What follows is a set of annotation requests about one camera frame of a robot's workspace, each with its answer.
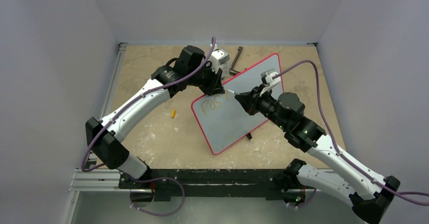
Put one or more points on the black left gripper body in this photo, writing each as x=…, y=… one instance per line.
x=206, y=75

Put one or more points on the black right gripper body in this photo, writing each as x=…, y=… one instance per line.
x=252, y=103

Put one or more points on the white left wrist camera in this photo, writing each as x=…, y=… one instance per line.
x=219, y=59

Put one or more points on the red framed whiteboard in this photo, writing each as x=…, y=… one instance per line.
x=221, y=118

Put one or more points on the white whiteboard marker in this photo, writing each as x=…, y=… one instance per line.
x=232, y=92

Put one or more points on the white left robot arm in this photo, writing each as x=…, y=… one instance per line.
x=191, y=68

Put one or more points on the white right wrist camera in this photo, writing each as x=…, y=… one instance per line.
x=270, y=79

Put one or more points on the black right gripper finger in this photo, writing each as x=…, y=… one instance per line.
x=247, y=102
x=254, y=94

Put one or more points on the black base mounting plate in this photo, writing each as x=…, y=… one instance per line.
x=270, y=184

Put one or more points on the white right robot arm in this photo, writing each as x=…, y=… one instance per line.
x=368, y=192

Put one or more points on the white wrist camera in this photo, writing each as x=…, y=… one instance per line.
x=219, y=59
x=270, y=79

